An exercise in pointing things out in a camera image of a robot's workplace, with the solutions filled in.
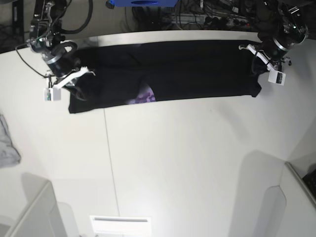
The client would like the white base housing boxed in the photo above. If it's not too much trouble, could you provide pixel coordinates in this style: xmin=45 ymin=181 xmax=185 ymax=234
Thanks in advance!
xmin=283 ymin=162 xmax=316 ymax=237
xmin=5 ymin=181 xmax=67 ymax=237

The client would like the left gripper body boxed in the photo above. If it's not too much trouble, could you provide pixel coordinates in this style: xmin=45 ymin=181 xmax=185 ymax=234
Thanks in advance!
xmin=258 ymin=34 xmax=295 ymax=62

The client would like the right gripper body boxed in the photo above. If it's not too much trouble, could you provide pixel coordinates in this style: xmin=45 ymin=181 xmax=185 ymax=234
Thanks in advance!
xmin=41 ymin=43 xmax=81 ymax=79

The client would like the white camera bracket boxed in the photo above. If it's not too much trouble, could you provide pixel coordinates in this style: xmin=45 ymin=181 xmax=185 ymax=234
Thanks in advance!
xmin=43 ymin=67 xmax=95 ymax=101
xmin=238 ymin=44 xmax=286 ymax=85

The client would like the grey cloth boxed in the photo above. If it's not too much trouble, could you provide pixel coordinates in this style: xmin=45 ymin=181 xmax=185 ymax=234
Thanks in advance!
xmin=0 ymin=115 xmax=21 ymax=168

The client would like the blue plastic box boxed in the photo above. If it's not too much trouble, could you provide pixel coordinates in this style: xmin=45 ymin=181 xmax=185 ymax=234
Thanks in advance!
xmin=107 ymin=0 xmax=178 ymax=7

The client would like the black keyboard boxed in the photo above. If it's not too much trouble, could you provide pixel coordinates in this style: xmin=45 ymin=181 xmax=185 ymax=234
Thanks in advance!
xmin=303 ymin=170 xmax=316 ymax=197

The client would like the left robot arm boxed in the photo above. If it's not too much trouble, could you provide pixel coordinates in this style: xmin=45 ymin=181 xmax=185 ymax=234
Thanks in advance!
xmin=256 ymin=0 xmax=315 ymax=62

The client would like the black T-shirt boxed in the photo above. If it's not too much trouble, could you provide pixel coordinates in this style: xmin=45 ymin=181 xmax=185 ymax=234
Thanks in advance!
xmin=69 ymin=40 xmax=262 ymax=114

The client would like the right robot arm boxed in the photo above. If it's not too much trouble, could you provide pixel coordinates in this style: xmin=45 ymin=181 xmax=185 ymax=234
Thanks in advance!
xmin=28 ymin=0 xmax=80 ymax=79

